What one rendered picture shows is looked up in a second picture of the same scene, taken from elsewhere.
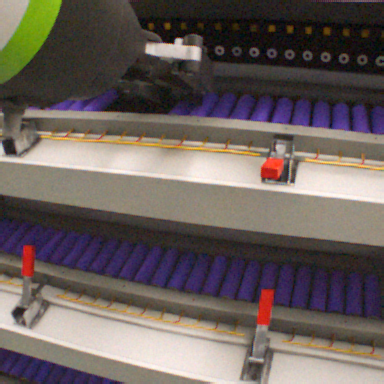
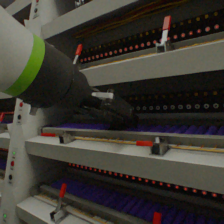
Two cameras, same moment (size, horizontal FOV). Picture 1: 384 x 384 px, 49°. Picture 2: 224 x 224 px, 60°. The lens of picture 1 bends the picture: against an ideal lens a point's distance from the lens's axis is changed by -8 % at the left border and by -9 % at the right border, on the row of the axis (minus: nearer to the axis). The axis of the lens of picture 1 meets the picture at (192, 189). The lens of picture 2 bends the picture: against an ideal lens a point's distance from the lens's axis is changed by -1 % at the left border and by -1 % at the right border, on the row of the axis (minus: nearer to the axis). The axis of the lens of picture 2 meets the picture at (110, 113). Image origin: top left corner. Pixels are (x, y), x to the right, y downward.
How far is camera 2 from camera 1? 13 cm
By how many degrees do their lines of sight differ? 30
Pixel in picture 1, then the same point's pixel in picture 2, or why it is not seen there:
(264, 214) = (150, 170)
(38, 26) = (31, 72)
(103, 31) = (62, 79)
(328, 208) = (179, 167)
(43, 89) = (40, 97)
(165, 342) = not seen: outside the picture
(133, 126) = (108, 134)
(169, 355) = not seen: outside the picture
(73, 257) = (86, 194)
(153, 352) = not seen: outside the picture
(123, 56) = (78, 93)
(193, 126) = (128, 134)
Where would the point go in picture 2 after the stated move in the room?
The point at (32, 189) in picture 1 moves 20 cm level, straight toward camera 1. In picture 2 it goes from (67, 157) to (39, 168)
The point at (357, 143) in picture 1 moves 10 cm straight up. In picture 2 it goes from (199, 139) to (200, 85)
